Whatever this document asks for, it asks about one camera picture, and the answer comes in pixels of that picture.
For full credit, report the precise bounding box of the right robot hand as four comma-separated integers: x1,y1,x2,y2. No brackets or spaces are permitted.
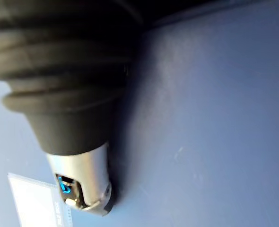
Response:
0,0,168,218

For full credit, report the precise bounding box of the blue file box folder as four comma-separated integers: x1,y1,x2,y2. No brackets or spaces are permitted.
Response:
0,4,279,227

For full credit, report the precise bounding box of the white spine label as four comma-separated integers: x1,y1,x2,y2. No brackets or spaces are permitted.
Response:
7,172,72,227

